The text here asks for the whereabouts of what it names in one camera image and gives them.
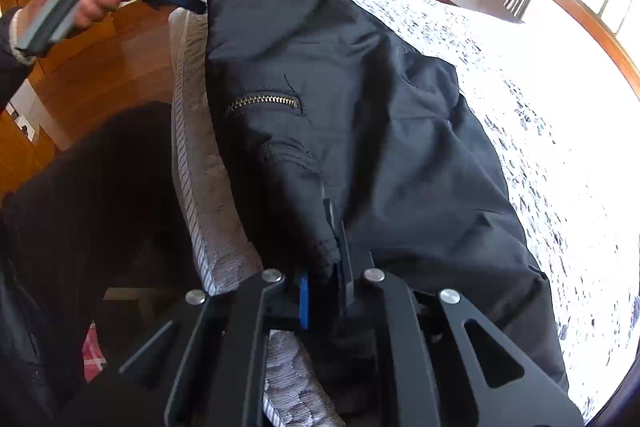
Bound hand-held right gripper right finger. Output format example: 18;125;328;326
322;198;586;427

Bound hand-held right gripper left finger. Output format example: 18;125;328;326
117;269;313;427

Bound black pants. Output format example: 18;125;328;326
202;0;572;410

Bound person's left forearm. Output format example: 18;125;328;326
0;7;40;114

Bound pink checked cloth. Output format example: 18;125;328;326
81;321;109;384

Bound purple floral quilted bedspread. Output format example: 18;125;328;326
167;0;640;427

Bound person's dark clothing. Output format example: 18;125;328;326
0;101;202;427

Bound wooden framed window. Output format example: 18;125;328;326
507;0;640;102

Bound white wall socket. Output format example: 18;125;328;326
5;103;39;144

